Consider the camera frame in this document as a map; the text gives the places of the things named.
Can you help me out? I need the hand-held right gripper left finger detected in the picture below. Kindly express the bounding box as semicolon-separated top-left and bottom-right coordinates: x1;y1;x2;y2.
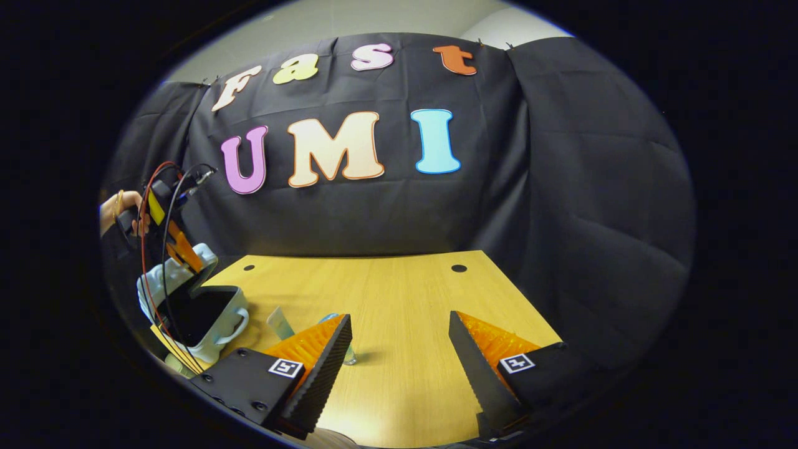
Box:
190;314;353;440

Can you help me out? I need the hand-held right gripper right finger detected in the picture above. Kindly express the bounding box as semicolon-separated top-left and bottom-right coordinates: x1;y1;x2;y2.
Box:
449;311;615;437

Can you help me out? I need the blue capped clear bottle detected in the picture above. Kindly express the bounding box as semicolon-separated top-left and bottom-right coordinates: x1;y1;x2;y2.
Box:
321;313;358;365

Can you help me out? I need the teal skin care tube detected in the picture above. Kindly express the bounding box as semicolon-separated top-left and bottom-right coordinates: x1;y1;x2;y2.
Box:
267;306;297;340

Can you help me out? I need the light blue suitcase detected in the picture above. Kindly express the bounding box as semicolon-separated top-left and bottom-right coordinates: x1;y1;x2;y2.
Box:
137;243;250;365

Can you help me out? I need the black backdrop cloth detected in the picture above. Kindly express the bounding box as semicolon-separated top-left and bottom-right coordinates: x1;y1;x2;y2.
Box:
103;31;696;381

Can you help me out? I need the black cable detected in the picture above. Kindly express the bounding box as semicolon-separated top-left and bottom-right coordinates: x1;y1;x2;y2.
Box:
161;163;216;375

